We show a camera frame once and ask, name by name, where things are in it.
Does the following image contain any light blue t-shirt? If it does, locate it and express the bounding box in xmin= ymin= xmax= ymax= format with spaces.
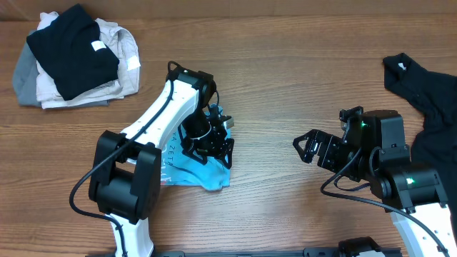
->
xmin=161 ymin=126 xmax=231 ymax=191

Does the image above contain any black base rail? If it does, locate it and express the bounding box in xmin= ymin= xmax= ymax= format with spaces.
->
xmin=85 ymin=246 xmax=403 ymax=257

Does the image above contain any folded grey garment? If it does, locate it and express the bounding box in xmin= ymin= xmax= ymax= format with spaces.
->
xmin=12 ymin=29 xmax=110 ymax=108

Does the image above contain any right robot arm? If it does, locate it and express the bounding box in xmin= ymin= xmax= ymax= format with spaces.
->
xmin=293 ymin=106 xmax=456 ymax=256

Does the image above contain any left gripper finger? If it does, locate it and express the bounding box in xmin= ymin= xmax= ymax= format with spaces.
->
xmin=214 ymin=138 xmax=235 ymax=169
xmin=182 ymin=148 xmax=208 ymax=165

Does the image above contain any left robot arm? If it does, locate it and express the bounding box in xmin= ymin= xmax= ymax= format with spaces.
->
xmin=89 ymin=61 xmax=234 ymax=256

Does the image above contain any black shirt on right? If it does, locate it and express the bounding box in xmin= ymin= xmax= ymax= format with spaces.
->
xmin=383 ymin=53 xmax=456 ymax=230

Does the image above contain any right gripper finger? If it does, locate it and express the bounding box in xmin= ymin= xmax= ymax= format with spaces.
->
xmin=292 ymin=129 xmax=321 ymax=163
xmin=339 ymin=106 xmax=363 ymax=143

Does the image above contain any folded black shirt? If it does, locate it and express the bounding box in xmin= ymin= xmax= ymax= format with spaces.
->
xmin=26 ymin=4 xmax=119 ymax=101

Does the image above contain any folded beige shirt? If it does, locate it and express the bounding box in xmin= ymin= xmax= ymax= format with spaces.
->
xmin=36 ymin=18 xmax=141 ymax=109

